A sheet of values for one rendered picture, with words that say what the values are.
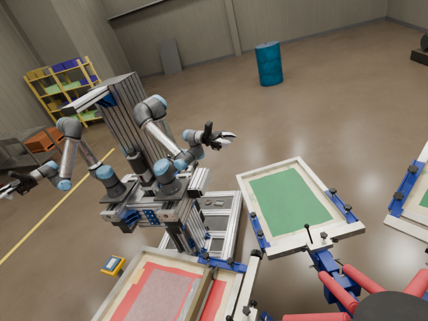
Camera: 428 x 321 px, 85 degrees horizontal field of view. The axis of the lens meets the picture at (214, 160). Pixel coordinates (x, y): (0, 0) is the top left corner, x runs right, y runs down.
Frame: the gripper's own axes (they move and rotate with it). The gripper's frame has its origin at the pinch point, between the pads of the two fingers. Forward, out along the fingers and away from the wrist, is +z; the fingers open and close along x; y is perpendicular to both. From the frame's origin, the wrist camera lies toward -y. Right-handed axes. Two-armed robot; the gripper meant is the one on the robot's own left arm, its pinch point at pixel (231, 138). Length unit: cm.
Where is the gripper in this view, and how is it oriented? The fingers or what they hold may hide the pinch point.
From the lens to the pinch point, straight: 123.2
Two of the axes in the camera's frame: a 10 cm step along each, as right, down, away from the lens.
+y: 3.4, 7.2, 6.1
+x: -5.4, 6.8, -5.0
